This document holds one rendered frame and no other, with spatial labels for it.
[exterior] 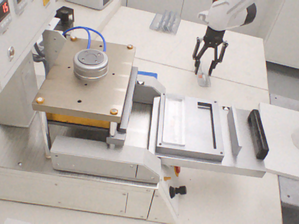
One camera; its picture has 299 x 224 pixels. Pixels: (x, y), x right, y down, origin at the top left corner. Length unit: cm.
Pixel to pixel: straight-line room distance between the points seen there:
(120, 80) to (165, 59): 77
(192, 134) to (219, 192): 28
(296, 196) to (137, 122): 57
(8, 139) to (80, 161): 22
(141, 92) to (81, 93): 27
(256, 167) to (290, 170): 35
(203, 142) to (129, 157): 20
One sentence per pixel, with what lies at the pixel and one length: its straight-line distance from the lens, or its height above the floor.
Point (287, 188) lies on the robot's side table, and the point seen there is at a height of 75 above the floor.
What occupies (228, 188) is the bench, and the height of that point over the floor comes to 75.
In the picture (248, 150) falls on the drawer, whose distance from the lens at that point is 81.
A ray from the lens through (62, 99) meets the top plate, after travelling 63.
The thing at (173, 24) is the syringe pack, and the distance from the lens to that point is 165.
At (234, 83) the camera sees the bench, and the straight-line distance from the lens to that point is 140.
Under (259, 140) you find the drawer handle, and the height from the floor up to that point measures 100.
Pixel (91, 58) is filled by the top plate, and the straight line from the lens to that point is 68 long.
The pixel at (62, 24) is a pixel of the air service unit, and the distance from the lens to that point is 94.
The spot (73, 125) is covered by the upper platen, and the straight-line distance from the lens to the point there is 69.
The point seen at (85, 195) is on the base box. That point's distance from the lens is 79.
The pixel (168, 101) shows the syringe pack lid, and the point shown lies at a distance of 81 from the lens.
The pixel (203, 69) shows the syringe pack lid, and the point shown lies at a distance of 139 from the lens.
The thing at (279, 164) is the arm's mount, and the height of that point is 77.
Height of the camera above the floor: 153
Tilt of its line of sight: 43 degrees down
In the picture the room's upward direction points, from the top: 11 degrees clockwise
